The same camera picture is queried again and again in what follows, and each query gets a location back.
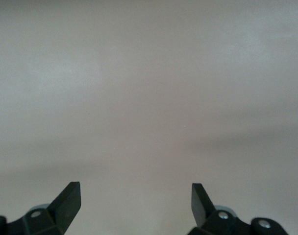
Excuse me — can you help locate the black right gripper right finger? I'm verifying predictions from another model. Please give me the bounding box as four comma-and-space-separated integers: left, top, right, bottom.
188, 183, 287, 235

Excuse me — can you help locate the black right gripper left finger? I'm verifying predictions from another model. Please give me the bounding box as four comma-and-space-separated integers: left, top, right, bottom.
0, 181, 81, 235

